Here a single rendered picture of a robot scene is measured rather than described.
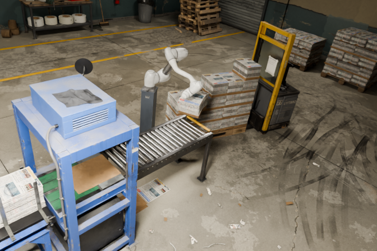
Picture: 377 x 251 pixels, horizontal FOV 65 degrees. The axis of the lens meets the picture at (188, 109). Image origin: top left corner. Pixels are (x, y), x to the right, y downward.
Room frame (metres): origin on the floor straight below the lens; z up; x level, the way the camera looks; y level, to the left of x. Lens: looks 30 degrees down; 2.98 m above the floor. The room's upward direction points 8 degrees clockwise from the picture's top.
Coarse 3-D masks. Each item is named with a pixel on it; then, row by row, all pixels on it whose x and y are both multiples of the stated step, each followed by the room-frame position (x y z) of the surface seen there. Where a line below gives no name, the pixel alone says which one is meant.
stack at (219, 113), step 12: (168, 96) 4.10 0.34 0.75; (180, 96) 4.02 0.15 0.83; (228, 96) 4.28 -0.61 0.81; (240, 96) 4.40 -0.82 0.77; (168, 108) 4.06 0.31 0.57; (228, 108) 4.30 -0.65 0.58; (168, 120) 4.03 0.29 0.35; (204, 120) 4.08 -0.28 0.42; (228, 120) 4.33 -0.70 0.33; (216, 132) 4.22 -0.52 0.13; (228, 132) 4.36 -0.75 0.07
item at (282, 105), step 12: (264, 84) 5.00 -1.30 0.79; (288, 84) 5.16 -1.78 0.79; (264, 96) 4.89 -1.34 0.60; (288, 96) 4.77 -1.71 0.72; (252, 108) 5.07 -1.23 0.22; (264, 108) 4.83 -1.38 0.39; (276, 108) 4.65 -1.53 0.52; (288, 108) 4.81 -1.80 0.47; (276, 120) 4.73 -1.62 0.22; (288, 120) 4.88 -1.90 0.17
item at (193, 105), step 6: (192, 96) 3.42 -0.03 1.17; (198, 96) 3.43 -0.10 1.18; (180, 102) 3.34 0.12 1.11; (186, 102) 3.31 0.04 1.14; (192, 102) 3.31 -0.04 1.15; (198, 102) 3.32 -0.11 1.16; (180, 108) 3.37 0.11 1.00; (186, 108) 3.34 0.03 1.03; (192, 108) 3.30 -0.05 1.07; (198, 108) 3.27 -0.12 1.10; (192, 114) 3.32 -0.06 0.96; (198, 114) 3.30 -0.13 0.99
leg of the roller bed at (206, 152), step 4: (208, 144) 3.16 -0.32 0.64; (208, 148) 3.17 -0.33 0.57; (204, 152) 3.19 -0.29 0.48; (208, 152) 3.18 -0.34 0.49; (204, 156) 3.18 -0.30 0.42; (204, 160) 3.17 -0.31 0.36; (204, 164) 3.16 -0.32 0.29; (204, 168) 3.16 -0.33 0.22; (200, 172) 3.19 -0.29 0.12; (204, 172) 3.18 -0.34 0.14; (200, 176) 3.18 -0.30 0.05
